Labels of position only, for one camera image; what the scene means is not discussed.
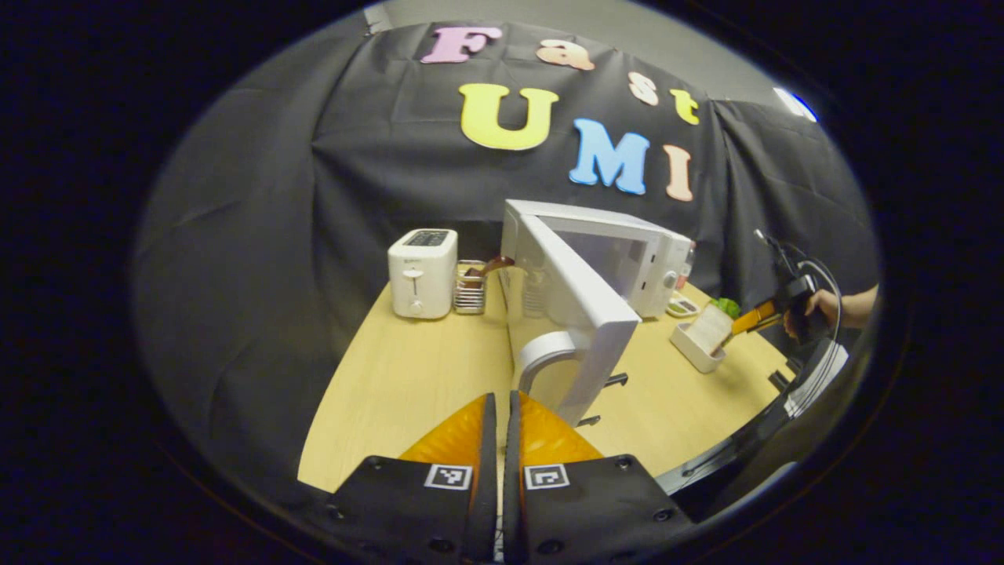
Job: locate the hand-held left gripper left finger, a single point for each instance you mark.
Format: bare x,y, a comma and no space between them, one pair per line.
488,471

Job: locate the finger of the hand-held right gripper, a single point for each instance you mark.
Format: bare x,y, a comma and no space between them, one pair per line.
754,318

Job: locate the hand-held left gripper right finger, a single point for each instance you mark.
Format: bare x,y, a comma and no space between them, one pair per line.
511,471

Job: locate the sandwich with lettuce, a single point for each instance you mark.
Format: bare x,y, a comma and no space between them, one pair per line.
710,329

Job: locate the white microwave oven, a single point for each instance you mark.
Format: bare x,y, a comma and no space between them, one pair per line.
596,314

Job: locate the divided plate of beans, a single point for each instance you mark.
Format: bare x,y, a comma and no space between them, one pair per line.
684,306

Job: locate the white rectangular tray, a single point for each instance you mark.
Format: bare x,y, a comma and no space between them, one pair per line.
690,351

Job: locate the small ceiling light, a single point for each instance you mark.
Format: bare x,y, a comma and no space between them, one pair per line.
794,103

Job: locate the brown spoon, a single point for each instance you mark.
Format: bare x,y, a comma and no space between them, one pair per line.
490,267

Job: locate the white toaster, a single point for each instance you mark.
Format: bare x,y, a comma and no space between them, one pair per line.
422,275

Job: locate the black backdrop cloth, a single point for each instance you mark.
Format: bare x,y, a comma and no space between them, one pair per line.
259,196

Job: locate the small black bracket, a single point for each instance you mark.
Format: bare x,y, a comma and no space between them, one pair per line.
778,380

